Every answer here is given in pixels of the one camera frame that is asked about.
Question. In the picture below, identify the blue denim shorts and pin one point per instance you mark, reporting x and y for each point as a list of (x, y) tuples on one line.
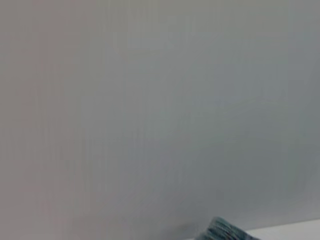
[(222, 231)]

